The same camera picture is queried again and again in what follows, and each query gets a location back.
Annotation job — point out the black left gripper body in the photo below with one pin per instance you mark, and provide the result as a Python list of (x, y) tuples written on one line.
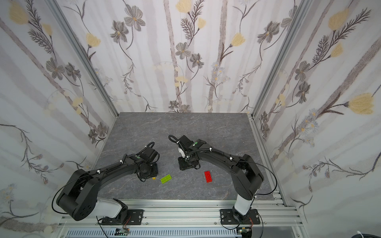
[(151, 171)]

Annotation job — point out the white perforated cable duct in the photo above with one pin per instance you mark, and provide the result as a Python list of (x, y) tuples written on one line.
[(152, 233)]

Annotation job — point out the left circuit board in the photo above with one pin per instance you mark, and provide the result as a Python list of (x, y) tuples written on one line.
[(122, 232)]

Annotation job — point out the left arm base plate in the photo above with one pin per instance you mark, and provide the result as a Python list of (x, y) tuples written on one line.
[(128, 217)]

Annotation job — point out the red lego brick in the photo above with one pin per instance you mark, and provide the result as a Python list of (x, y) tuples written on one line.
[(208, 177)]

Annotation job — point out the aluminium frame rail front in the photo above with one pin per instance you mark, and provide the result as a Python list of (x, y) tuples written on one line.
[(278, 220)]

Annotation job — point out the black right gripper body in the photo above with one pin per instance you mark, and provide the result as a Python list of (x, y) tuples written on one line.
[(187, 164)]

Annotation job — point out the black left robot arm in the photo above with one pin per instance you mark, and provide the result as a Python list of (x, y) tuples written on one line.
[(79, 198)]

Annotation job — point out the circuit board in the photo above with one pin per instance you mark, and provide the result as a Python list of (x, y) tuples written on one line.
[(122, 232), (244, 232)]

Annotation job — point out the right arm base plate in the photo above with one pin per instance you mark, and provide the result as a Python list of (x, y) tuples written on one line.
[(232, 217)]

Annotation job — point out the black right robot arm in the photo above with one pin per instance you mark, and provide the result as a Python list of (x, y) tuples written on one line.
[(243, 170)]

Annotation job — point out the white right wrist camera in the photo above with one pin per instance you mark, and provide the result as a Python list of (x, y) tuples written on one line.
[(182, 151)]

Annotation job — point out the lime green lego brick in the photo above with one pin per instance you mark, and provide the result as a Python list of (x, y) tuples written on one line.
[(165, 179)]

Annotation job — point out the right circuit board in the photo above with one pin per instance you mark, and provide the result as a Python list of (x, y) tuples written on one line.
[(244, 232)]

